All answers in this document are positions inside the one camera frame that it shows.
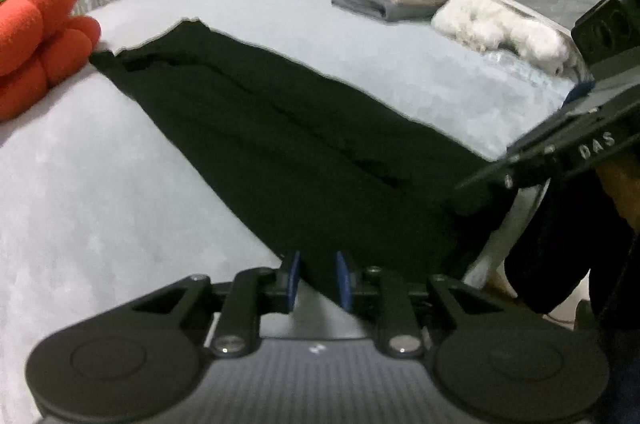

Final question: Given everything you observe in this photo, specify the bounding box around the person's right hand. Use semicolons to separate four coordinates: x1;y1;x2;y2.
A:
595;161;640;229

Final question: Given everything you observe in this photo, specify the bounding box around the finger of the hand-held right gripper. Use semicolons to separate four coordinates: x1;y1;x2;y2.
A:
454;154;566;215
507;109;601;165

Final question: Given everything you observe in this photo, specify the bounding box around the person's dark clothing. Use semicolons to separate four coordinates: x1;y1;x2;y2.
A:
502;174;640;424

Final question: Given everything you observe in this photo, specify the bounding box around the black shirt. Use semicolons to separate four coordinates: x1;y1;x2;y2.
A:
89;18;506;305

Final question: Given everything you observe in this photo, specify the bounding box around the white fluffy plush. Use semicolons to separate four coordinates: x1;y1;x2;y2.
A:
431;0;573;77

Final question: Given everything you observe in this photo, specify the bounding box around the clear plastic package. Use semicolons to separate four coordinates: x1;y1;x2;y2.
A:
480;48;586;104

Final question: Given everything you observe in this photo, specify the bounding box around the orange pumpkin plush pillow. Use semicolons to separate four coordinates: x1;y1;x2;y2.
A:
0;0;102;122

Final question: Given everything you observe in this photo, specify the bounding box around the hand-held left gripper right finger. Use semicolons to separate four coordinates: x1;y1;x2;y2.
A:
334;250;506;359

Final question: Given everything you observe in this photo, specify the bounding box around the folded grey garment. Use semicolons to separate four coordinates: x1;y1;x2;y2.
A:
331;0;446;23

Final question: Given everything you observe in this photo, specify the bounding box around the grey bed sheet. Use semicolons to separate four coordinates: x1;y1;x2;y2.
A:
0;0;591;424

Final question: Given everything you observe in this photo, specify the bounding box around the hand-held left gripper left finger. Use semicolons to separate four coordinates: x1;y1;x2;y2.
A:
130;250;302;357

